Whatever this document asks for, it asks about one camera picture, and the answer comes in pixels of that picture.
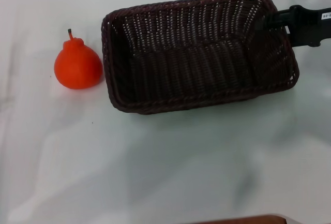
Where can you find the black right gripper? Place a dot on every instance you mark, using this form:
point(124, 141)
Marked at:
point(307, 27)

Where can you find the black woven rectangular basket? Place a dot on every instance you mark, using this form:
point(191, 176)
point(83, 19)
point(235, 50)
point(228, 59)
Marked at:
point(186, 74)

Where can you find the orange tangerine with stem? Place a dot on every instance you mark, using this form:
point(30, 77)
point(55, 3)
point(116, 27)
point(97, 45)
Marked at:
point(77, 66)

